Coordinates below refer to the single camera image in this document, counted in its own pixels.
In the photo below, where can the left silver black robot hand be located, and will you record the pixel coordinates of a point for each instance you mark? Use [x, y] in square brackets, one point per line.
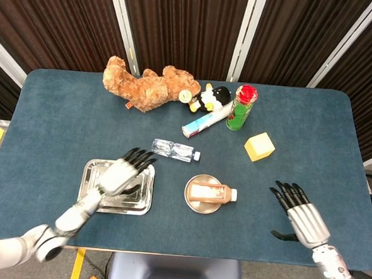
[119, 176]

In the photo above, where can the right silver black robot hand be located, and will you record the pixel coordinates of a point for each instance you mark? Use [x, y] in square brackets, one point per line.
[307, 223]

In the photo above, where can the clear plastic water bottle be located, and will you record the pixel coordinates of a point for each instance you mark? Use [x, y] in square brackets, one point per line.
[172, 149]

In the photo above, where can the brown drink bottle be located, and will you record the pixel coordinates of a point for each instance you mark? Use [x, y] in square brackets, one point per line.
[208, 194]

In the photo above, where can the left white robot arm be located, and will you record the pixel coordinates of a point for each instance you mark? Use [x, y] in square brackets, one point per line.
[70, 216]

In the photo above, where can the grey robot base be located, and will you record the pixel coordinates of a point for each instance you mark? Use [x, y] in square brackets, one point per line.
[174, 271]

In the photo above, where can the rectangular steel tray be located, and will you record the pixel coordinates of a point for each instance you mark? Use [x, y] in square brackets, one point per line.
[141, 206]

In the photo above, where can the blue felt table cover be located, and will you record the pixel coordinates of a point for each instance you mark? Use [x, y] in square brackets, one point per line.
[64, 122]

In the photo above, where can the round metal plate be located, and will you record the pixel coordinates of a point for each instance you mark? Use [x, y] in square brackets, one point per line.
[200, 207]

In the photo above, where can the brown teddy bear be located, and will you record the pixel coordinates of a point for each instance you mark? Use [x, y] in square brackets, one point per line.
[144, 91]

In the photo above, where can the yellow foam cube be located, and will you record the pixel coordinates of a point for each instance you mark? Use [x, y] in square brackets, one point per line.
[259, 147]

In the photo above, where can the white blue tube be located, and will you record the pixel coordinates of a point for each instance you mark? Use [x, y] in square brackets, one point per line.
[203, 121]

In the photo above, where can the green chips can red lid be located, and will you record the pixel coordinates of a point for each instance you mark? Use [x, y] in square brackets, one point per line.
[239, 114]

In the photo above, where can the black white penguin plush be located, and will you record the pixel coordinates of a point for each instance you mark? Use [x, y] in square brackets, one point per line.
[218, 95]

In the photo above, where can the white screen frame post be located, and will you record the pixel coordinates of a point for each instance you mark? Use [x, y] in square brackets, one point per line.
[242, 38]
[346, 45]
[124, 31]
[4, 59]

